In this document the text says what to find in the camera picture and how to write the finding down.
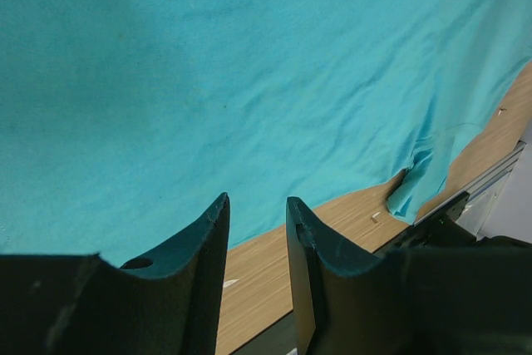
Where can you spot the turquoise t shirt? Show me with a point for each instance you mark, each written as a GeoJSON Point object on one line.
{"type": "Point", "coordinates": [121, 120]}

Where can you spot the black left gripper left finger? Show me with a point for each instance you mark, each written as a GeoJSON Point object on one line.
{"type": "Point", "coordinates": [164, 301]}

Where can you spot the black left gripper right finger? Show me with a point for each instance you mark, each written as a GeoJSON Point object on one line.
{"type": "Point", "coordinates": [432, 296]}

